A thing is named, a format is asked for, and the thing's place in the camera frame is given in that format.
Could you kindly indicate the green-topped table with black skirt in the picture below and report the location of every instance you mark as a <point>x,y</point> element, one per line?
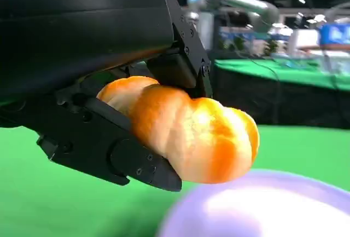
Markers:
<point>273,97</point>

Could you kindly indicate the orange and white bread roll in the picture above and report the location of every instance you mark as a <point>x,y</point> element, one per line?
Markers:
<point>191,133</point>

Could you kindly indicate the green table cloth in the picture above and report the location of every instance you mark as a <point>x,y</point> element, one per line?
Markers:
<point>54,198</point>

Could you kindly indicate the blue and white sign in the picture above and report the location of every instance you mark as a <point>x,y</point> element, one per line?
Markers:
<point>335,35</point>

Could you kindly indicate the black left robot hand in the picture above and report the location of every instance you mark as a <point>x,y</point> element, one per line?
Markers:
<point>82,29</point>

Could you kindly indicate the lilac plate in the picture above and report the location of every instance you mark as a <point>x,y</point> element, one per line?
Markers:
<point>259,209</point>

